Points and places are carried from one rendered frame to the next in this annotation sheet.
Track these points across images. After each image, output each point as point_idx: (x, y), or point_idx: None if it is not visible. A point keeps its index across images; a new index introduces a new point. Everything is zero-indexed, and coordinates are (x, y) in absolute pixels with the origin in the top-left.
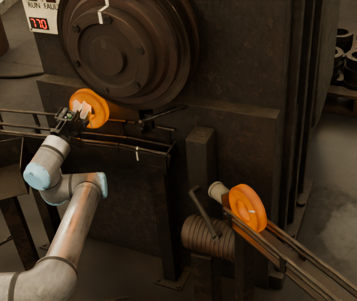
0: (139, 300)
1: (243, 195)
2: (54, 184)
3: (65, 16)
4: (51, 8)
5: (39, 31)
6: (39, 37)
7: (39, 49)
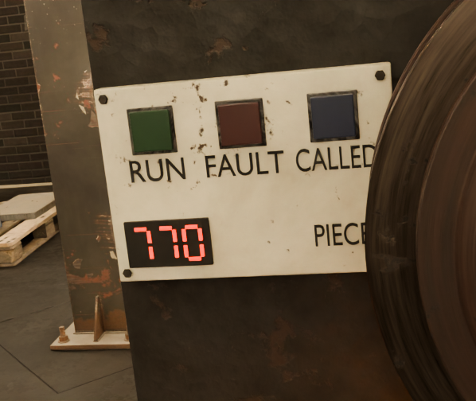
0: None
1: None
2: None
3: (450, 137)
4: (239, 172)
5: (165, 278)
6: (146, 307)
7: (141, 356)
